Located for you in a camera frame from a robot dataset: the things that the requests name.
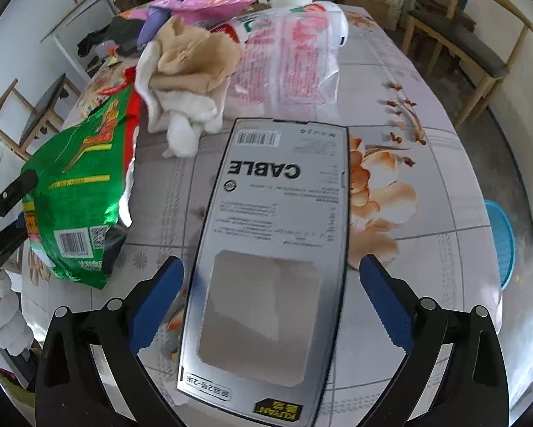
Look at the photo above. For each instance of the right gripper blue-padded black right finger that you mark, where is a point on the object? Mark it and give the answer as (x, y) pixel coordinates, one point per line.
(473, 390)

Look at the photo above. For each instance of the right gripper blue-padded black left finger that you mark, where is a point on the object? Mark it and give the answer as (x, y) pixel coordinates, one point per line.
(69, 390)

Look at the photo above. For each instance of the green snack bag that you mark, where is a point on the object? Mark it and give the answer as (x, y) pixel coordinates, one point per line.
(78, 215)

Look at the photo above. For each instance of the grey cable packaging box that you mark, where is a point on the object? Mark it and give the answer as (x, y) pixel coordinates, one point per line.
(268, 279)

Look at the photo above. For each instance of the white cotton glove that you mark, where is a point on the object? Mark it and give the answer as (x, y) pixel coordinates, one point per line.
(183, 115)

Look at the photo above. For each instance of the brown paper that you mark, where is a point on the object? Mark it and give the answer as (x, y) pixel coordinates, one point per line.
(193, 58)

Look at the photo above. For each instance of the clear plastic printed bag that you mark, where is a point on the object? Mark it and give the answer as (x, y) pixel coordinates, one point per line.
(286, 64)

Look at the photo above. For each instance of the blue plastic trash basket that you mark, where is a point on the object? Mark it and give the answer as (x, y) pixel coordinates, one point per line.
(504, 242)

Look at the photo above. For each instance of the white gloved hand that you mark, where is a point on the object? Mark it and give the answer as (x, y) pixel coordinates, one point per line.
(15, 335)

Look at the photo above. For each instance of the wooden chair black seat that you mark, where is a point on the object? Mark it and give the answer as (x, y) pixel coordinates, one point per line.
(42, 116)

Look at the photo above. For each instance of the white metal shelf table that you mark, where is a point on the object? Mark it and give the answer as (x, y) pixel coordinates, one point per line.
(75, 13)

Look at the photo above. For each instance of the black cloth on floor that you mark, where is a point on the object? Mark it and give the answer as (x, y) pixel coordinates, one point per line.
(124, 32)

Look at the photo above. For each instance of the pink purple snack bag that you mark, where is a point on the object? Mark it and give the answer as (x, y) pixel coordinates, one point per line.
(200, 13)

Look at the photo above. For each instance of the wooden chair dark cushion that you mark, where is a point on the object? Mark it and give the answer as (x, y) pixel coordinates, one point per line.
(466, 46)

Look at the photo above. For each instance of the white strawberry drink bottle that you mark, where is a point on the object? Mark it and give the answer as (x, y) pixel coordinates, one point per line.
(319, 15)

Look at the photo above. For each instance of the cardboard box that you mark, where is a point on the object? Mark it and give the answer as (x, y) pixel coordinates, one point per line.
(386, 13)

